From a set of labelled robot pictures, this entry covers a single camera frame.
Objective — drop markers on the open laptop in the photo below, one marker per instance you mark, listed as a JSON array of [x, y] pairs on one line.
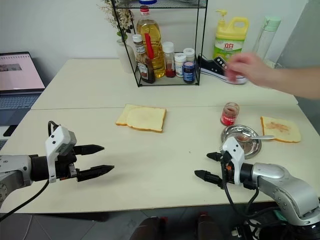
[[17, 75]]

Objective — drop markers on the dried flower bunch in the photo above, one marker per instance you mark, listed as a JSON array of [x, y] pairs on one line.
[[122, 17]]

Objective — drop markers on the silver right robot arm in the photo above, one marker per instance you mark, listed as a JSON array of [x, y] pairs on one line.
[[280, 180]]

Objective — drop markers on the black smartphone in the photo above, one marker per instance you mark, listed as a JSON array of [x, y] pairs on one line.
[[10, 130]]

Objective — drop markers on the white seasoning jar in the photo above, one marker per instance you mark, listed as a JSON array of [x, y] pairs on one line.
[[180, 66]]

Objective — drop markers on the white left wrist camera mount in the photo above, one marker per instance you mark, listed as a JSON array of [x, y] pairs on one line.
[[53, 142]]

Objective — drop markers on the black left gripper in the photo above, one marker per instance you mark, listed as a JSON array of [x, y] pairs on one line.
[[63, 162]]

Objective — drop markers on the spice jar with red contents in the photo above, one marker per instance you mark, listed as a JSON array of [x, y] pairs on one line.
[[169, 62]]

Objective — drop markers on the white vase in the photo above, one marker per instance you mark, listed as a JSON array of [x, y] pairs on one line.
[[126, 58]]

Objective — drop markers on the metal spoon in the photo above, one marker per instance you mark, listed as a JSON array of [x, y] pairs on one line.
[[262, 137]]

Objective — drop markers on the blue lidded container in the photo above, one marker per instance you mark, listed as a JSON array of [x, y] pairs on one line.
[[147, 1]]

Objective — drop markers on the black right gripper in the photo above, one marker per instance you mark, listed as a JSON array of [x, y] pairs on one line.
[[226, 156]]

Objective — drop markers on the dark brown sauce bottle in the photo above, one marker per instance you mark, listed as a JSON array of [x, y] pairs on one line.
[[146, 68]]

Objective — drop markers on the yellow dish soap bottle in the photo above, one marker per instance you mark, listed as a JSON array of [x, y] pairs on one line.
[[228, 37]]

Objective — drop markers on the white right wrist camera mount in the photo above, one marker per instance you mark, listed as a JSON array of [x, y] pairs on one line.
[[236, 150]]

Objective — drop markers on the round metal plate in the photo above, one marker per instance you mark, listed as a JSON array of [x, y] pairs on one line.
[[252, 148]]

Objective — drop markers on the small glass jam jar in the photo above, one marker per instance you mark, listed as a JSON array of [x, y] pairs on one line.
[[229, 115]]

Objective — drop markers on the white lidded jar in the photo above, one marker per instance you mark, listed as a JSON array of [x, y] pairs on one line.
[[189, 53]]

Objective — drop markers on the black canvas sneaker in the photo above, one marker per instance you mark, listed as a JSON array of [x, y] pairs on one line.
[[212, 66]]

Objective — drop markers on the plain white bread slice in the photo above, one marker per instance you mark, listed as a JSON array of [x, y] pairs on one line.
[[122, 116], [147, 118]]

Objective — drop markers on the large cooking oil bottle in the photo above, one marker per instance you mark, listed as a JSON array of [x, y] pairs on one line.
[[152, 35]]

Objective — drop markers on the person's bare forearm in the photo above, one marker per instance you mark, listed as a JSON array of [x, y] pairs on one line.
[[300, 82]]

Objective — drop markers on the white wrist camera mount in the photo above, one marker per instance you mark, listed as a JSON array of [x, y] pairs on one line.
[[236, 150], [53, 142]]

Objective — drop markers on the clear bottle with green lid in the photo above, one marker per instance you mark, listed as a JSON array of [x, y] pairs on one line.
[[266, 37]]

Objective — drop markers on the person's bare hand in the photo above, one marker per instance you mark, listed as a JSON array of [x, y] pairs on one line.
[[252, 66]]

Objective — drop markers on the bread slice with jam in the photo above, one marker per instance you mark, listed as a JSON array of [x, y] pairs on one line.
[[281, 128]]

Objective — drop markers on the blue jar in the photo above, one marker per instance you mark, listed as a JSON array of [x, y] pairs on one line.
[[188, 72]]

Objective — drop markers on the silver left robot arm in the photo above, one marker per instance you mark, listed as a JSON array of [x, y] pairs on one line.
[[15, 167]]

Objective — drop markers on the dark rounded shape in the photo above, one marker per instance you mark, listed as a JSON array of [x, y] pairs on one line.
[[150, 228], [208, 226]]

